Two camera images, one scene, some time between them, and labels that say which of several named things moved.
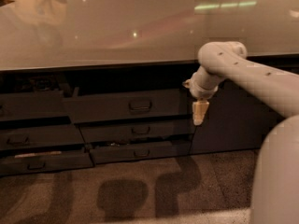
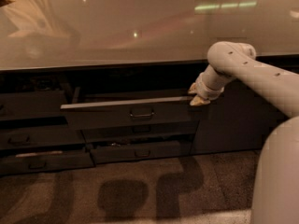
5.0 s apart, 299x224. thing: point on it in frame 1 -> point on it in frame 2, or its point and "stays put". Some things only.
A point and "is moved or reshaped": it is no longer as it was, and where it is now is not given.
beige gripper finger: x=187 y=83 -> x=193 y=89
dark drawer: x=156 y=150 stays put
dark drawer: x=44 y=161 stays put
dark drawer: x=124 y=106 is moved or reshaped
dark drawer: x=42 y=135 stays put
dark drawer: x=33 y=105 stays put
